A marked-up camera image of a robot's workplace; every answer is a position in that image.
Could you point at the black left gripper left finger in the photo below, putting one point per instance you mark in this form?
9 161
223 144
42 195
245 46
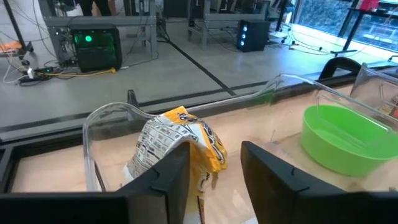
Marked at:
168 193

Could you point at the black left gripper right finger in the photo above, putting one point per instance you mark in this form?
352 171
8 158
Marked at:
270 193

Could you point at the orange taco mix packet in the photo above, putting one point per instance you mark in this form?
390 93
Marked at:
394 110

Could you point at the green plastic bowl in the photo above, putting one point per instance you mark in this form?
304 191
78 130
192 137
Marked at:
335 155

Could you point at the clear plastic bin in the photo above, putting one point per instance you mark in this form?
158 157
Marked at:
363 84
90 140

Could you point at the black arched clamp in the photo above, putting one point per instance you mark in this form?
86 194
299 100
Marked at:
132 101
339 60

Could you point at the computer tower green light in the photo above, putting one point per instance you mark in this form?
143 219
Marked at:
99 56

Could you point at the computer tower blue lights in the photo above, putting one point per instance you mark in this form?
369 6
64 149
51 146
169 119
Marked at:
256 37

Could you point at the black power strip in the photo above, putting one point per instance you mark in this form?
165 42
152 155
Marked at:
34 77

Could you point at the grey metal desk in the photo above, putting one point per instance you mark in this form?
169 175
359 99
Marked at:
99 21
217 17

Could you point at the black desk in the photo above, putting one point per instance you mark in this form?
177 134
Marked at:
355 29

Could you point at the person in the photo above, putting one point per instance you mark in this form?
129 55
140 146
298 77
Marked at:
102 6

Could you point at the red box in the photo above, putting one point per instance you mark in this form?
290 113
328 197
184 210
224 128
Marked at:
368 4

